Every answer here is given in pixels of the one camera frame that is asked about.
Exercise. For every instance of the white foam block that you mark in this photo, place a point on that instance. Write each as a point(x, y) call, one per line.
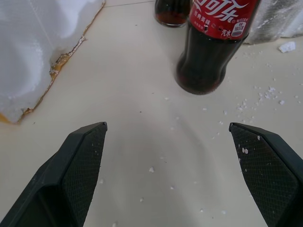
point(26, 49)
point(274, 21)

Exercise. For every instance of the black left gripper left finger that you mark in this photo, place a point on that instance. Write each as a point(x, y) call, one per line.
point(68, 175)

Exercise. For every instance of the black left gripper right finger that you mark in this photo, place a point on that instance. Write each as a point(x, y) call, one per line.
point(267, 170)

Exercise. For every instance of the cola bottle with red label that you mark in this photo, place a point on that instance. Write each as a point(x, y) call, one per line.
point(208, 47)

